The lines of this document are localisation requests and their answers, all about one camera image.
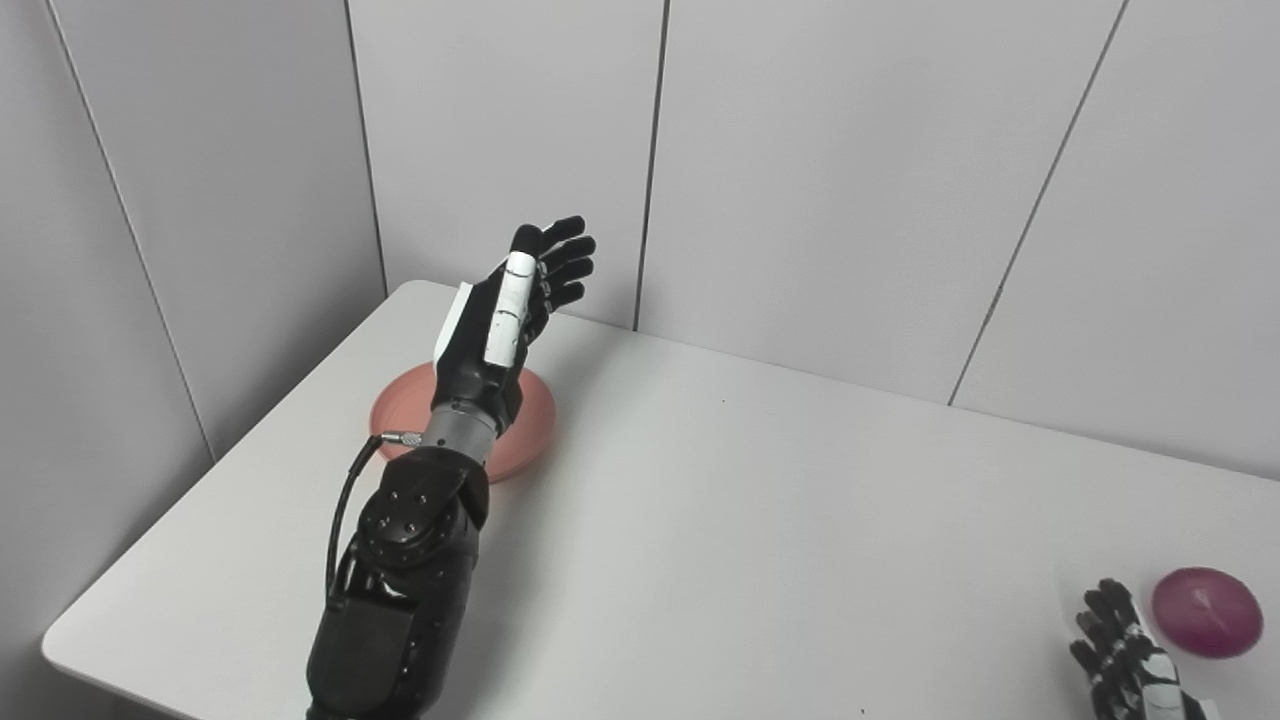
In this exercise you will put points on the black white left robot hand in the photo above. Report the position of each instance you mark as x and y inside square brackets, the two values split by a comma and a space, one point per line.
[485, 340]

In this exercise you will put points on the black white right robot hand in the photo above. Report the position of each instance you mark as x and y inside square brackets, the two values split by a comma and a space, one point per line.
[1130, 670]

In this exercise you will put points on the pink round plate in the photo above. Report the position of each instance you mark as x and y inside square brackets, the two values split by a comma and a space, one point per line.
[530, 420]

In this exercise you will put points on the purple red onion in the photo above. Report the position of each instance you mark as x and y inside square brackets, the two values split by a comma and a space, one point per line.
[1207, 612]

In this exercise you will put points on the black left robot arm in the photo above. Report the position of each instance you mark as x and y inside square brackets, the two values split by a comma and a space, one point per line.
[400, 580]

